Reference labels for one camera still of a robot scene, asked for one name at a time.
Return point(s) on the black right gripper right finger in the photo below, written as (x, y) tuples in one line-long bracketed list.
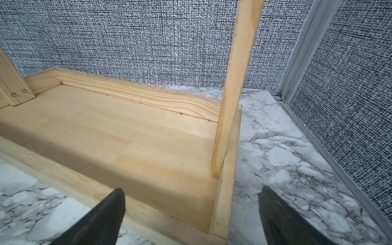
[(282, 225)]

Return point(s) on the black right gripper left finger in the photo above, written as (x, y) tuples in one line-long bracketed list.
[(100, 226)]

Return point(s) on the wooden hanging rack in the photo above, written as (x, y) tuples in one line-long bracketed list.
[(172, 153)]

